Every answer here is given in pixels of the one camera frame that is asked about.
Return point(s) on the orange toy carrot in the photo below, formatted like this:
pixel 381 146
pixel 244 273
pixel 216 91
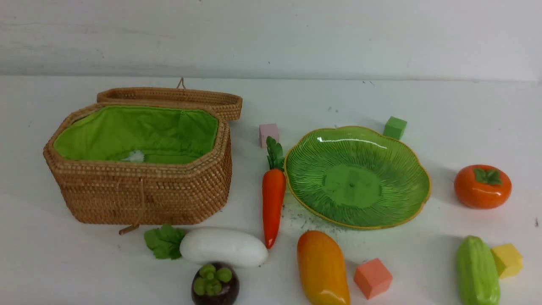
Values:
pixel 274 189

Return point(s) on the white toy radish green leaves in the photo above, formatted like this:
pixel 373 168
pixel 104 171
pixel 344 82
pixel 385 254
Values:
pixel 207 244

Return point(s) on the orange yellow toy mango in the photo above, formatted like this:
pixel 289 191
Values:
pixel 322 269

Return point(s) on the dark purple toy mangosteen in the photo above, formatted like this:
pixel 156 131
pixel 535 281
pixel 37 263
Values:
pixel 215 283

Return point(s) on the orange toy persimmon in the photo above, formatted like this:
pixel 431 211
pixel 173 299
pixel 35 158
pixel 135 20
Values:
pixel 482 186

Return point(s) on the light green toy cucumber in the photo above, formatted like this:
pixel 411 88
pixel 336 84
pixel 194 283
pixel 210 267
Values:
pixel 477 277

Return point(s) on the pink foam cube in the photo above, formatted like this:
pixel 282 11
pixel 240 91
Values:
pixel 268 130

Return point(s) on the green leaf-shaped glass plate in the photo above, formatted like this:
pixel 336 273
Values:
pixel 357 178

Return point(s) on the woven wicker basket green lining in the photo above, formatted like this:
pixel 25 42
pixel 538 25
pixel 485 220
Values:
pixel 142 163

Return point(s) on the green foam cube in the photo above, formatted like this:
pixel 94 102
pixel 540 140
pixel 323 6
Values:
pixel 395 128

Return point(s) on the orange foam cube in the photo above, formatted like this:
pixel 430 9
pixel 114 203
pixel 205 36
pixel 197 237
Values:
pixel 372 278

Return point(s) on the yellow foam cube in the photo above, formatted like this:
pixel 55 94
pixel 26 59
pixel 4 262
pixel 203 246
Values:
pixel 508 260

